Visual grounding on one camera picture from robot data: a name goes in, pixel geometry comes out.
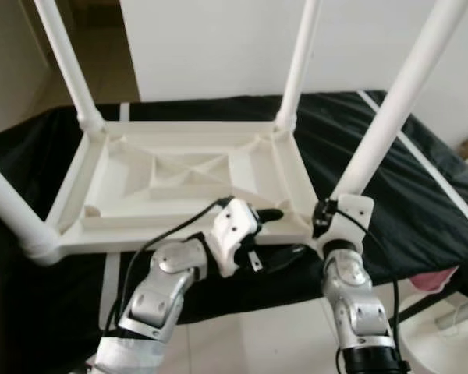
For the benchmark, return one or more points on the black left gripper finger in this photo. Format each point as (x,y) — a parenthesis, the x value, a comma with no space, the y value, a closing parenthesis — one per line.
(285,255)
(267,213)

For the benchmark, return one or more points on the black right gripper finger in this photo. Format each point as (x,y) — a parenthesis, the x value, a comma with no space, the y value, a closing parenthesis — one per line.
(320,207)

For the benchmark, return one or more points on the white plastic table top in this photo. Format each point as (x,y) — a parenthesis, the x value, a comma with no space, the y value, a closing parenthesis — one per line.
(179,148)

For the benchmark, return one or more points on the pink soft item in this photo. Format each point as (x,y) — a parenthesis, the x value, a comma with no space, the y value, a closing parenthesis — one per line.
(435,279)

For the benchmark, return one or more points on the black table cloth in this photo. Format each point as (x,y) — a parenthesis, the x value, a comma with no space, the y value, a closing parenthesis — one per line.
(23,156)

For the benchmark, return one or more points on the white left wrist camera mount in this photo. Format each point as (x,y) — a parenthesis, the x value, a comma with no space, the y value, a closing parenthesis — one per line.
(234,230)

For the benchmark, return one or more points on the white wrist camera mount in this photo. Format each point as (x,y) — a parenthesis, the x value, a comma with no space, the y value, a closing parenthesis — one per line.
(234,230)
(351,214)

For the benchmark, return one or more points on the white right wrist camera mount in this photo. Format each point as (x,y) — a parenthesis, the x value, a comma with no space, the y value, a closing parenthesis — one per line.
(351,214)

